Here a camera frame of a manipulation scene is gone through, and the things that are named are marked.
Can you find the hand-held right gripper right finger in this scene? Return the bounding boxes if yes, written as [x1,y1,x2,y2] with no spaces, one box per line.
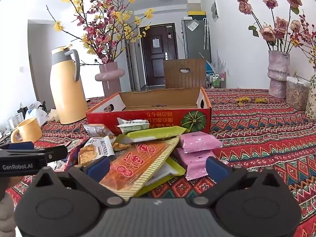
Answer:
[193,156,288,208]

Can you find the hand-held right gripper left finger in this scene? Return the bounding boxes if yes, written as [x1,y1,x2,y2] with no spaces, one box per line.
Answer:
[31,156,126,208]

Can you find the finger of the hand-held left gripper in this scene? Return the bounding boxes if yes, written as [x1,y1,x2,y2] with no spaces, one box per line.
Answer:
[0,145,69,164]
[0,142,34,150]

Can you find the oat crisp packet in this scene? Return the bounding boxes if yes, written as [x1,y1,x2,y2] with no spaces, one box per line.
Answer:
[78,136,116,166]
[83,124,116,139]

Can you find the pink snack packet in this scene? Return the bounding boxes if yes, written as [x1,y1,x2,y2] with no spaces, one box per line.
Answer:
[173,148,231,181]
[179,133,223,153]

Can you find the orange snack packet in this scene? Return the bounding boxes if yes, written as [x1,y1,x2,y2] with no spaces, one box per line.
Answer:
[99,137,181,201]

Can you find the green snack packet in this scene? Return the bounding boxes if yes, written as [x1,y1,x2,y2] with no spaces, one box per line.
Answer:
[134,156,187,198]
[116,126,188,144]

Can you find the small white green packet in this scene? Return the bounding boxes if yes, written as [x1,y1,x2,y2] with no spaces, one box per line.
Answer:
[117,118,150,134]

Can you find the red cardboard box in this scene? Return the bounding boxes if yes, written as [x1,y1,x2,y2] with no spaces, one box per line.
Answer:
[86,87,212,136]

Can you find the person's left forearm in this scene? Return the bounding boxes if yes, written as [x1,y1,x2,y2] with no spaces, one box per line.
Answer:
[0,194,17,237]

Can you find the yellow mug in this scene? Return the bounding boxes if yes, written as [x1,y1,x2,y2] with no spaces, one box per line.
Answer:
[10,117,43,144]

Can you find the glass cup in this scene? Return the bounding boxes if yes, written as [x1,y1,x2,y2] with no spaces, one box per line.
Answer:
[7,113,24,130]

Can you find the white plastic bag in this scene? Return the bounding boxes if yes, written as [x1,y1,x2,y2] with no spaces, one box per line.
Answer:
[24,101,49,127]

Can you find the cream crumpled paper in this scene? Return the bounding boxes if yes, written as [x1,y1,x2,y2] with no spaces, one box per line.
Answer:
[48,108,60,123]

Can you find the patterned tablecloth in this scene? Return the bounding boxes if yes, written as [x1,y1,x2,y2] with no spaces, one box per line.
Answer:
[5,87,316,237]

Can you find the yellow thermos jug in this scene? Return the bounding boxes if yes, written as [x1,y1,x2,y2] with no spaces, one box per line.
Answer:
[50,44,88,125]

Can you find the fallen yellow blossoms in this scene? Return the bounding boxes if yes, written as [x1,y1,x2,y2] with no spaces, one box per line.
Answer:
[235,96,269,104]

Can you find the storage rack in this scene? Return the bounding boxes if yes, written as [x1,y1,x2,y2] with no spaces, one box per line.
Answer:
[206,71,227,88]

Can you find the pink glass vase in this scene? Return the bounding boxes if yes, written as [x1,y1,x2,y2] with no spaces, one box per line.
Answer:
[95,62,125,98]

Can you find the wooden chair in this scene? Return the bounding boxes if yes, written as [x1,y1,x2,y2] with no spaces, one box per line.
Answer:
[163,58,207,89]

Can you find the clear storage jar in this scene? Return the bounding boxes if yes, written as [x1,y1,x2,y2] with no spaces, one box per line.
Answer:
[286,76,310,111]

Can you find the textured pink vase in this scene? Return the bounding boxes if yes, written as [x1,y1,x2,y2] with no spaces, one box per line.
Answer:
[268,50,291,99]

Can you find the spotted vase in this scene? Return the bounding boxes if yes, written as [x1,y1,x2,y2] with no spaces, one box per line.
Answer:
[305,74,316,120]

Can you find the dark door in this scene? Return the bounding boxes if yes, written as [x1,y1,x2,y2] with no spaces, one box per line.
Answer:
[139,25,179,87]

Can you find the pink and yellow blossom branches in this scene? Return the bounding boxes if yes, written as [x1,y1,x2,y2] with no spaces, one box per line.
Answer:
[46,0,155,66]

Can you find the grey refrigerator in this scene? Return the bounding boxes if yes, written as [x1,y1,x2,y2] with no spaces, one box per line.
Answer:
[181,17,212,63]

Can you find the white umbrella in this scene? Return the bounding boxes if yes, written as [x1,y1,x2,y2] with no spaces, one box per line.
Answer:
[203,17,209,50]

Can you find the dried roses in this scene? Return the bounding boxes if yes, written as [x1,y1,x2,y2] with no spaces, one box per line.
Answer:
[234,0,303,53]

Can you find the red and yellow flower sprigs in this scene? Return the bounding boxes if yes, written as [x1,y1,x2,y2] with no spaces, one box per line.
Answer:
[290,14,316,70]

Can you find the wall calendar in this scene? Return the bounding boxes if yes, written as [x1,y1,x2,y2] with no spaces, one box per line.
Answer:
[211,0,220,22]

